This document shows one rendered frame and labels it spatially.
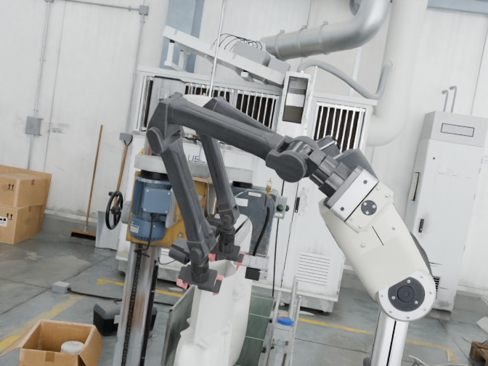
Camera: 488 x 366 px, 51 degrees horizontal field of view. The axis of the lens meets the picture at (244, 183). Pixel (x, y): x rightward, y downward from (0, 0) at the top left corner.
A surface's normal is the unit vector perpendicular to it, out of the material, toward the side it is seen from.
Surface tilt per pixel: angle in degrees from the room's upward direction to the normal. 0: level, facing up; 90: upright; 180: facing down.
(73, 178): 90
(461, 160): 90
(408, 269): 115
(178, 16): 90
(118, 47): 90
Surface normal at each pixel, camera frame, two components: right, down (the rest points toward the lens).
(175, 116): -0.26, 0.59
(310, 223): -0.13, 0.06
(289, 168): -0.46, 0.48
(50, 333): 0.12, 0.11
